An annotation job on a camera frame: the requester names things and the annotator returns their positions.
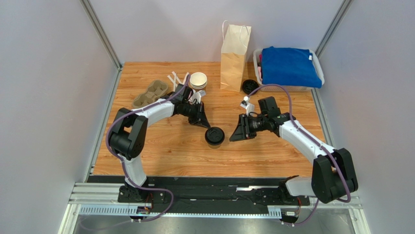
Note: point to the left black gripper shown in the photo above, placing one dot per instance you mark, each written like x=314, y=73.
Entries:
x=199, y=114

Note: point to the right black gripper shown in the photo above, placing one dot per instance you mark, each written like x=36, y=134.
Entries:
x=244, y=126

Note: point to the black plastic cup lid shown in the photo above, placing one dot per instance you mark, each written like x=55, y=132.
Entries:
x=214, y=134

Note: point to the single paper coffee cup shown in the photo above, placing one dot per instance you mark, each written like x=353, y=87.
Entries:
x=214, y=145

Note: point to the stack of paper cups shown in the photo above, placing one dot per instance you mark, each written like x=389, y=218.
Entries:
x=198, y=81

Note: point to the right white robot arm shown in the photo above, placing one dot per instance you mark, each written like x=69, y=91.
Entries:
x=333, y=173

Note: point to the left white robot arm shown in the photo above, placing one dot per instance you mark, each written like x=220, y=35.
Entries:
x=126, y=137

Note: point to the white wrapped straw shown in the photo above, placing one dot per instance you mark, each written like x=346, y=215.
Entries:
x=185, y=80
x=178, y=79
x=173, y=79

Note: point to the stack of black lids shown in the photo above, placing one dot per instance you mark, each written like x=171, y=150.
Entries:
x=249, y=85

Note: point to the cardboard cup carrier tray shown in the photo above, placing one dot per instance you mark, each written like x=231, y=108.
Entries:
x=153, y=92

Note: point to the blue folded towel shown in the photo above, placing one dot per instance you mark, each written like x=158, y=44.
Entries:
x=288, y=65

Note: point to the white plastic basket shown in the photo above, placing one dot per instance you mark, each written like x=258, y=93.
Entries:
x=288, y=85

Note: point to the brown paper bag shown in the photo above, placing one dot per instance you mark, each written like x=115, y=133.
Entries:
x=233, y=55

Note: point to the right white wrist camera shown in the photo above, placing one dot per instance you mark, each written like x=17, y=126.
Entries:
x=249, y=107

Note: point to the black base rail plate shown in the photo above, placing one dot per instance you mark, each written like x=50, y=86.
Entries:
x=209, y=191

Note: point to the white slotted cable duct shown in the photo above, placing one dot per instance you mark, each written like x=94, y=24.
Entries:
x=185, y=210

